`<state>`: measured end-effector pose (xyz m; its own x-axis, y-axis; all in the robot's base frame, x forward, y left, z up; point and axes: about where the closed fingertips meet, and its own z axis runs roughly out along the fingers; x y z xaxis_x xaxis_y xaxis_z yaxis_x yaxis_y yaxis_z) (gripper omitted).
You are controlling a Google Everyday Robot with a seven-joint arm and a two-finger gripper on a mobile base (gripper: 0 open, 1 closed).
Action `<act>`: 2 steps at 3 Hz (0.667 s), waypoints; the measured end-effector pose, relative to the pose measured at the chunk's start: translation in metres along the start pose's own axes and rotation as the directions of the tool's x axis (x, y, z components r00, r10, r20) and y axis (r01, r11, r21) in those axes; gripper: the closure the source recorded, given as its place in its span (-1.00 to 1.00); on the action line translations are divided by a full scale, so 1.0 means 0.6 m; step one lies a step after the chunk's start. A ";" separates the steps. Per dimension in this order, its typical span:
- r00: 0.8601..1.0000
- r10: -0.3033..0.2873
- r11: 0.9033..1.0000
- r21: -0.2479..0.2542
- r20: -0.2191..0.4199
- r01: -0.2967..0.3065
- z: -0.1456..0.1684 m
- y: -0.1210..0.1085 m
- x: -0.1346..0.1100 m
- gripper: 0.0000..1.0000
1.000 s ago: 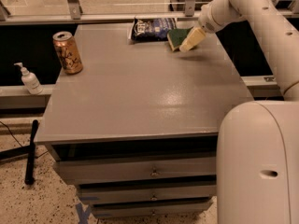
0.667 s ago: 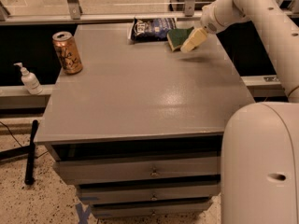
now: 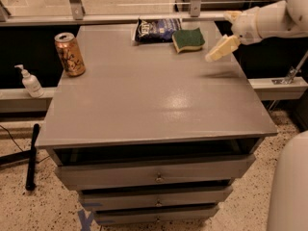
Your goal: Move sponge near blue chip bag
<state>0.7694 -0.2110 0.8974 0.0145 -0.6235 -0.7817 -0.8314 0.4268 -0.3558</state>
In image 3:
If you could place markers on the white pump bottle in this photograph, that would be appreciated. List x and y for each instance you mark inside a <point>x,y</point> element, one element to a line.
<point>30,82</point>

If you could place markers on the gold drink can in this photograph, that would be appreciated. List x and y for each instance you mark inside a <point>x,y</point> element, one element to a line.
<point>69,53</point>

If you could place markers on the bottom grey drawer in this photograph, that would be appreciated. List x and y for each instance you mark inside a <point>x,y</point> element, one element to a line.
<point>155,214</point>

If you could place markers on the grey drawer cabinet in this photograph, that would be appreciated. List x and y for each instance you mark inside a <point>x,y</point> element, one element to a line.
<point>149,103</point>

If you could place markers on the metal bracket on ledge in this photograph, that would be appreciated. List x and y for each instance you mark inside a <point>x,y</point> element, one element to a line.
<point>293,71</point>

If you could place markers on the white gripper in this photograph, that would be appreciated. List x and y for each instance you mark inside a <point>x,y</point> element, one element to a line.
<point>246,27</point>

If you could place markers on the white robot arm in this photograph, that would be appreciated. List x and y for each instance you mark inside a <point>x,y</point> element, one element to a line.
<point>288,210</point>

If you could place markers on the metal window rail frame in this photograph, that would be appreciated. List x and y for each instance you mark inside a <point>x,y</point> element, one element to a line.
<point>75,12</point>

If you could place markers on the blue chip bag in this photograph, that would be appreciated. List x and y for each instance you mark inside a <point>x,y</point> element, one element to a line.
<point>160,30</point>

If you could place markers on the green and yellow sponge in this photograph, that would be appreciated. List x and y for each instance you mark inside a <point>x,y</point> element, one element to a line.
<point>188,40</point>

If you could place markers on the grey drawer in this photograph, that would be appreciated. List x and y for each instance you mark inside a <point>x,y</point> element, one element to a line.
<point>150,173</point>
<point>155,214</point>
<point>159,198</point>

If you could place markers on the black stand leg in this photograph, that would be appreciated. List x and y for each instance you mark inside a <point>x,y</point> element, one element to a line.
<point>29,155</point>

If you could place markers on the middle grey drawer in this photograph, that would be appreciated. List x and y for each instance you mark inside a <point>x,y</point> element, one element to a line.
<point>159,198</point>

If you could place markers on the top grey drawer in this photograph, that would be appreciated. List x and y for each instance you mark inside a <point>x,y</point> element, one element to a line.
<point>150,173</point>

